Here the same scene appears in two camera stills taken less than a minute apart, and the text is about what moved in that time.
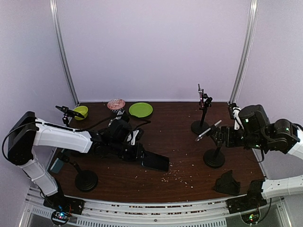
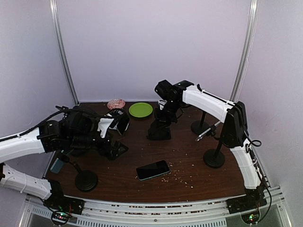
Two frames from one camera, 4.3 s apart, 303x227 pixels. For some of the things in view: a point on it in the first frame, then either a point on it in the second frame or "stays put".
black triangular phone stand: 227,184 → 159,131
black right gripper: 230,142 → 159,116
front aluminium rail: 205,213 stays put
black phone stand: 199,126 stays put
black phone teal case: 155,161 → 153,170
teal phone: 57,166 stays put
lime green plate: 140,109 stays put
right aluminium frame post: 253,7 stays put
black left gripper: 139,151 → 112,154
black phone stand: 85,180 stays put
